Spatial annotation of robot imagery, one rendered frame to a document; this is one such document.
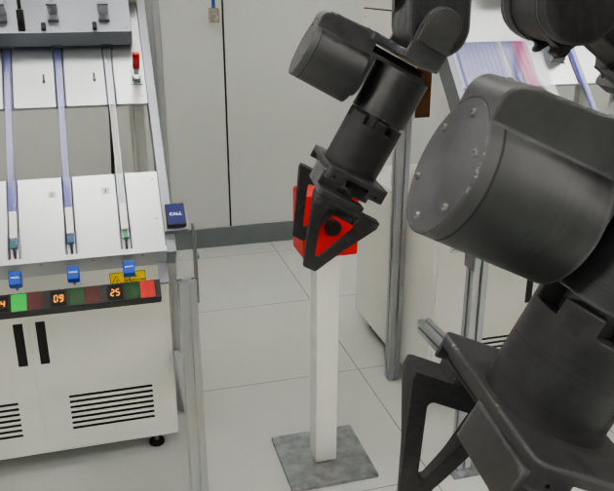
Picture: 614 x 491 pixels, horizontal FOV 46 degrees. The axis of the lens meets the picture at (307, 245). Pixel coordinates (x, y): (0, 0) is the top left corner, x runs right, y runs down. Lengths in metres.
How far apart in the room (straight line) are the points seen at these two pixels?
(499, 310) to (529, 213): 2.01
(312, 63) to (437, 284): 1.52
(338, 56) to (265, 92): 2.85
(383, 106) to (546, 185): 0.43
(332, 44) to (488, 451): 0.45
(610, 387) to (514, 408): 0.04
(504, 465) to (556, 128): 0.13
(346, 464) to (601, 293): 1.79
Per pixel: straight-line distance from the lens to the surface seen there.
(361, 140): 0.70
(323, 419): 2.00
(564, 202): 0.28
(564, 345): 0.32
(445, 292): 2.16
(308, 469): 2.05
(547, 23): 0.72
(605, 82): 0.85
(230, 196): 3.60
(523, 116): 0.28
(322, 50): 0.68
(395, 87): 0.70
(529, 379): 0.32
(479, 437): 0.33
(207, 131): 3.51
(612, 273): 0.31
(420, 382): 0.39
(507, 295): 2.27
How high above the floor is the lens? 1.25
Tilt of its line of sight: 20 degrees down
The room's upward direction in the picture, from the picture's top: straight up
